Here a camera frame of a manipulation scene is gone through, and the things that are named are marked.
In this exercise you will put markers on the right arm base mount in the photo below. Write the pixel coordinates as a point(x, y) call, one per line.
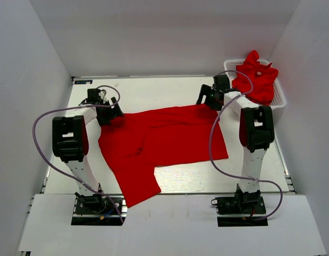
point(229, 214)

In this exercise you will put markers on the red t-shirt pile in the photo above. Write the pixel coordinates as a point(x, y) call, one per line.
point(262, 77)

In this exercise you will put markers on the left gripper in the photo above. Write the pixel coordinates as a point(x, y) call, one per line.
point(111, 110)

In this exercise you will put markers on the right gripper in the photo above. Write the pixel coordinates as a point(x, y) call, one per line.
point(209, 95)

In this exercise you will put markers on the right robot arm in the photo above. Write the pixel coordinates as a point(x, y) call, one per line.
point(256, 134)

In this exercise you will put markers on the white plastic basket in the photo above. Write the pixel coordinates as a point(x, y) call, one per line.
point(278, 101)

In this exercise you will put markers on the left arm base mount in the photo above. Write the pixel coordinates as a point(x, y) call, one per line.
point(97, 210)

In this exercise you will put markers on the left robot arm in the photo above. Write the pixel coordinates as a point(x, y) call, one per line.
point(70, 140)

